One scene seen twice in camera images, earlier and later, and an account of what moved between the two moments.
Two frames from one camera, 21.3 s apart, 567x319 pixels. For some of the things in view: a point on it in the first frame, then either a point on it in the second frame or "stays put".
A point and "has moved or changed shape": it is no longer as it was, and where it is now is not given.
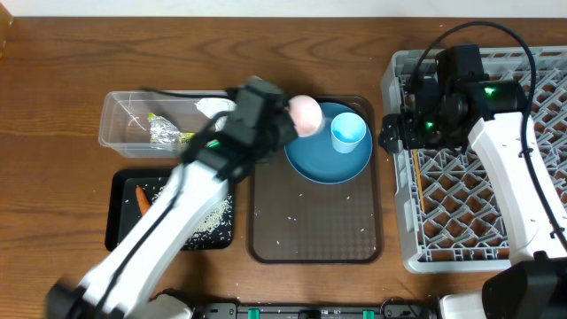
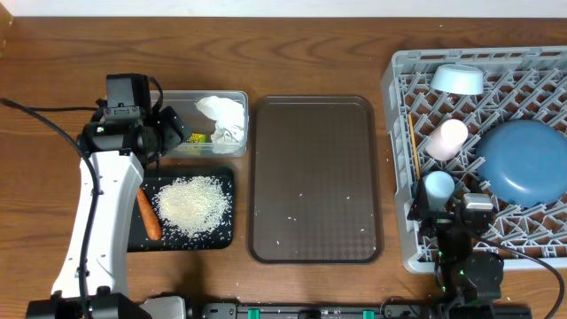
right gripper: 414,142 → 420,210
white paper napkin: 211,105 stays put
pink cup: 306,114 has moved or changed shape
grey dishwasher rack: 449,216 stays put
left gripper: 282,112 → 174,129
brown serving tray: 293,221 stays put
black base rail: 392,310 stays put
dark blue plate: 314,159 → 523,163
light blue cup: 347,129 → 438,187
